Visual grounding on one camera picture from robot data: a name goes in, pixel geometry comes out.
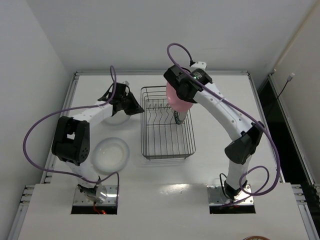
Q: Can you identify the lower clear glass plate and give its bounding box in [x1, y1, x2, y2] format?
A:
[91, 137, 130, 173]

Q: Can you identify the black usb cable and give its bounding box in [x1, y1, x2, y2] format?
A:
[268, 73, 295, 118]

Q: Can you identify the upper clear glass plate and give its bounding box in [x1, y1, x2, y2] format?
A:
[103, 111, 131, 126]

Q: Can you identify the metal base plate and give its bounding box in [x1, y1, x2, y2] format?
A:
[207, 185, 254, 207]
[73, 184, 118, 207]

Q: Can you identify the wire dish rack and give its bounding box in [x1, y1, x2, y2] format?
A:
[140, 85, 196, 161]

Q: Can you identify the pink plastic plate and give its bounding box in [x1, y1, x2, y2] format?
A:
[166, 83, 193, 113]

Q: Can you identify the blue rimmed white plate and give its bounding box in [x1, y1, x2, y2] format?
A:
[173, 110, 189, 125]

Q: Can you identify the brown round object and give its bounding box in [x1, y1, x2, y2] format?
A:
[243, 235, 270, 240]

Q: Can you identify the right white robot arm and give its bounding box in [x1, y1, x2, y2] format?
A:
[163, 65, 263, 200]

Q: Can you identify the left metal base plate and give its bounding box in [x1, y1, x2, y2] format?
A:
[73, 184, 118, 207]

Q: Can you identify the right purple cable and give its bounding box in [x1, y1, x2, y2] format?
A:
[166, 42, 281, 207]

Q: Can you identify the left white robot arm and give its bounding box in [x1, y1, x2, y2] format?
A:
[51, 82, 144, 203]

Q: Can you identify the purple cable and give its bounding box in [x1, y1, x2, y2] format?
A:
[166, 42, 281, 207]
[22, 65, 120, 207]

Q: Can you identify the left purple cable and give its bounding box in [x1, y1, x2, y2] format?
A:
[22, 65, 120, 207]

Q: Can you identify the clear glass plate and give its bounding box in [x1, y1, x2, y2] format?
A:
[91, 137, 130, 173]
[103, 111, 131, 126]

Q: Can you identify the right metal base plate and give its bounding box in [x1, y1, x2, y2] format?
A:
[207, 185, 254, 207]

